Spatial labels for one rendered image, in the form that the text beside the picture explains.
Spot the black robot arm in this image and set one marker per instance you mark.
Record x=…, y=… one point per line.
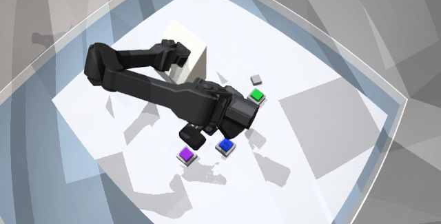
x=192, y=102

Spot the green button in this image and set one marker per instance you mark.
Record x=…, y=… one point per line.
x=256, y=96

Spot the purple button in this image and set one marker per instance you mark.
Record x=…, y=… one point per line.
x=186, y=156

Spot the blue button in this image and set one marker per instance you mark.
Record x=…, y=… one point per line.
x=225, y=147

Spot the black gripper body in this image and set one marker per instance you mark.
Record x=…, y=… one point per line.
x=191, y=134

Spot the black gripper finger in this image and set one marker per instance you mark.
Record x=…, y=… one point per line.
x=212, y=132

